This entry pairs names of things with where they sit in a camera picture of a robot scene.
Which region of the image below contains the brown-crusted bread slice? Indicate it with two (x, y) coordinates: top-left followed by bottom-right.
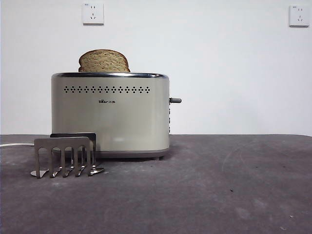
(78, 49), (131, 73)

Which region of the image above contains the cream two-slot toaster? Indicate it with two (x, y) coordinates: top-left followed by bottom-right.
(50, 72), (171, 161)

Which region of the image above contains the stainless steel toast rack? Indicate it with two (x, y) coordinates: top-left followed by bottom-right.
(30, 132), (106, 179)

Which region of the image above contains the white wall socket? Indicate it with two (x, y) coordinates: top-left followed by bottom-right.
(82, 2), (105, 26)
(289, 5), (310, 28)

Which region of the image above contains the white power cord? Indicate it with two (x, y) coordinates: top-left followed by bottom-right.
(0, 142), (35, 148)

